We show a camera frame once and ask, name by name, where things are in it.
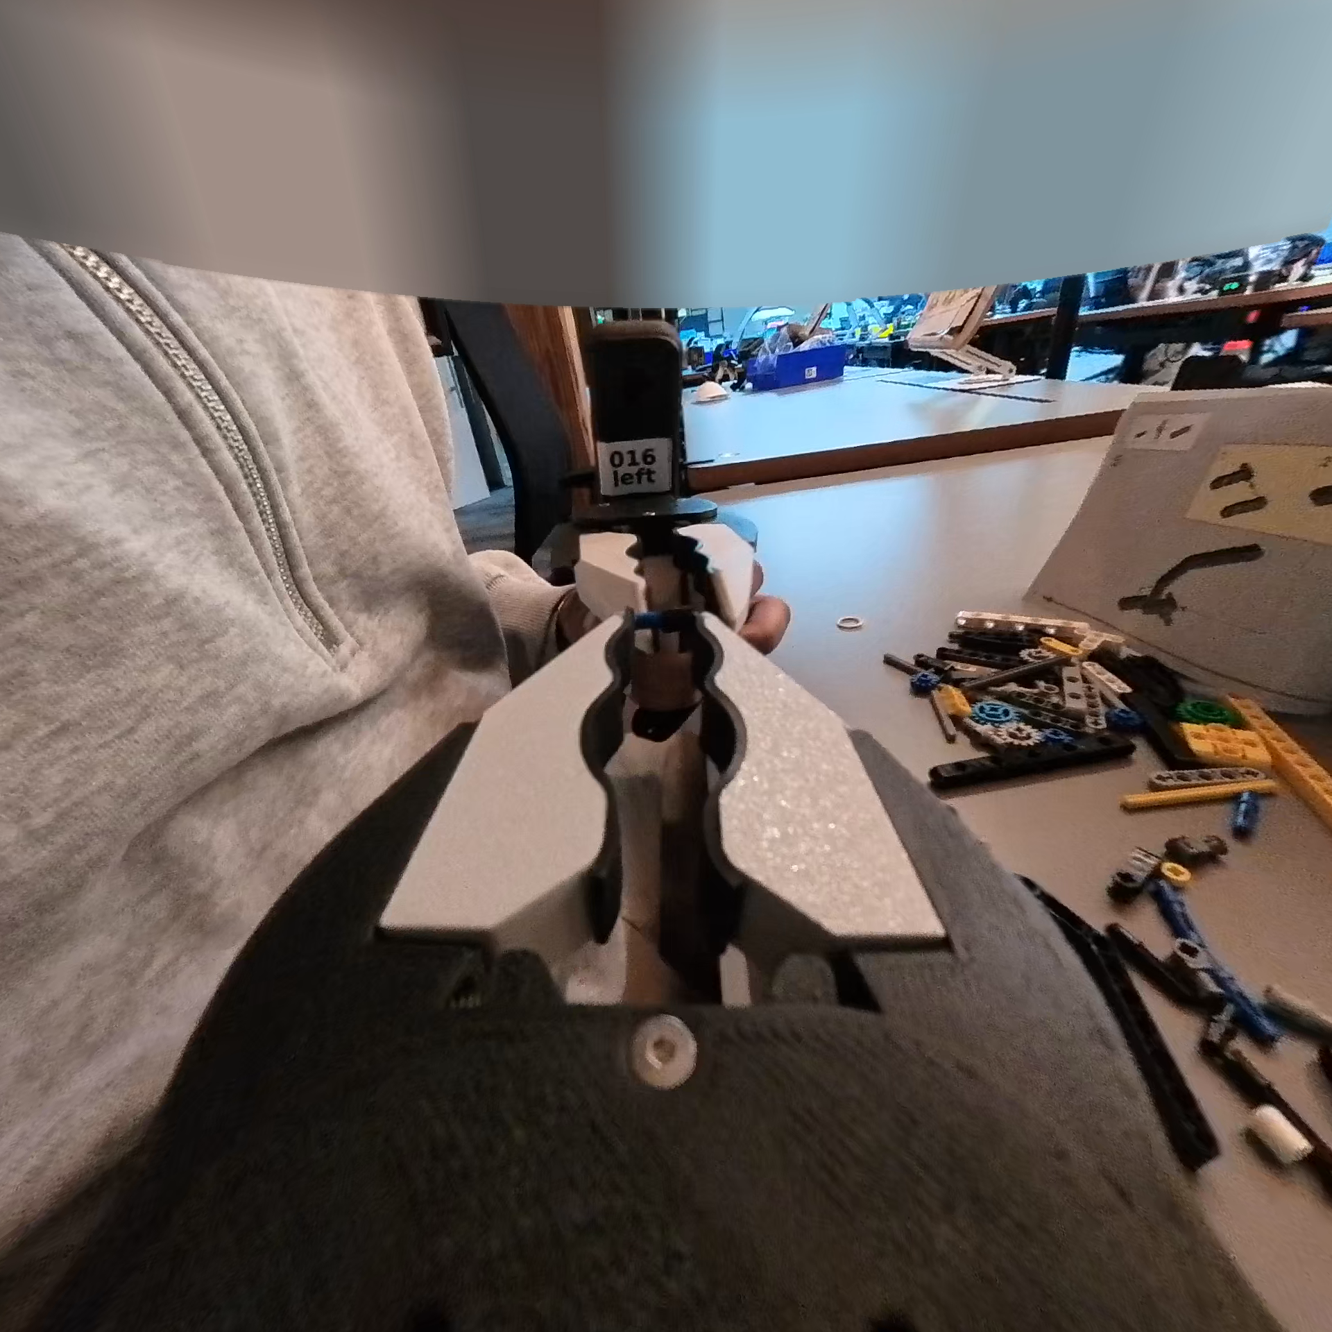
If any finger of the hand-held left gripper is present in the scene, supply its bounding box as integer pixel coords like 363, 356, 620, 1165
669, 522, 757, 632
573, 525, 653, 627

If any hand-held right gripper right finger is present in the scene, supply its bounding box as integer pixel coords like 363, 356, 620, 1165
692, 612, 952, 1008

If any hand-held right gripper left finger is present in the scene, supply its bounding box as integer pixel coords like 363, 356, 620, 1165
376, 612, 671, 1006

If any grey lego beam with blue pin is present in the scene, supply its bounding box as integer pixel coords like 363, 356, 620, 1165
625, 550, 701, 742

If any person's left forearm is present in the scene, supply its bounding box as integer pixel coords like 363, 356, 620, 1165
466, 550, 569, 691

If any pile of lego pieces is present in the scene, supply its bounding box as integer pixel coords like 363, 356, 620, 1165
884, 610, 1190, 787

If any black lego connector yellow bush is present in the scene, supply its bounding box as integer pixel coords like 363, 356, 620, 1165
1107, 832, 1231, 902

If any long black bent lego beam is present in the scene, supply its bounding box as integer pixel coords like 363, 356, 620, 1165
1014, 873, 1221, 1172

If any yellow lego axle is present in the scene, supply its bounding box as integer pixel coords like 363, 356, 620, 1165
1122, 779, 1280, 810

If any yellow lego plate assembly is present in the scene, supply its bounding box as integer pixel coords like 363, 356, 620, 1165
1175, 696, 1332, 828

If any lego instruction booklet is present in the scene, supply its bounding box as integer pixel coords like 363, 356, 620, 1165
1025, 384, 1332, 716

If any white lego connector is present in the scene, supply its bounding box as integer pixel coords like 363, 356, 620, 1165
1248, 1106, 1317, 1161

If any person's left hand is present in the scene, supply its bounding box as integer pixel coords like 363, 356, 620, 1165
555, 584, 796, 656

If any dark office chair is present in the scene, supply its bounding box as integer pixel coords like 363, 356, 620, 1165
441, 301, 576, 567

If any blue storage bin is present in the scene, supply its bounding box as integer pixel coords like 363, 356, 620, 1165
745, 345, 849, 394

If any grey desk with wooden edge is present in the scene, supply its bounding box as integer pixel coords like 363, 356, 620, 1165
683, 365, 1158, 493

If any grey zip hoodie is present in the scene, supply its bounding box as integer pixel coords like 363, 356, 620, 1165
0, 231, 523, 1287

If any far wooden desk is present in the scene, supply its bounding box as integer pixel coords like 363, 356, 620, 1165
979, 279, 1332, 333

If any wooden post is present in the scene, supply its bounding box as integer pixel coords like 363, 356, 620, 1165
503, 304, 597, 492

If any black post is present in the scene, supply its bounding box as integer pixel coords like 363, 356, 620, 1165
1042, 272, 1087, 383

